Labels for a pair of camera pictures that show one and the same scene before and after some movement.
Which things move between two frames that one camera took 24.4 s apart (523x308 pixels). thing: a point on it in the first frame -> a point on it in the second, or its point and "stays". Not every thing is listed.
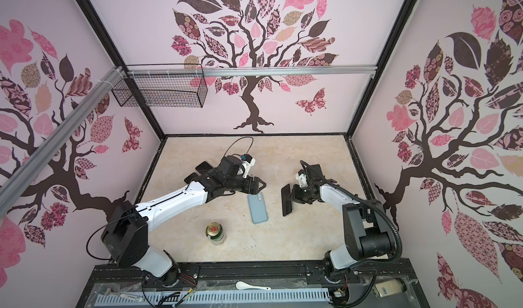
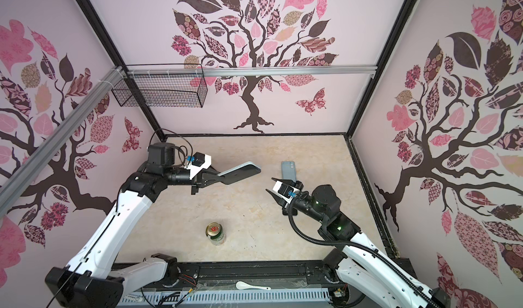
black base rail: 244,276 stays
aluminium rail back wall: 248,71 stays
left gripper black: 254,190 -> 201,181
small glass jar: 215,234 stays
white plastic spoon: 244,285 stays
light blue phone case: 258,208 -> 288,168
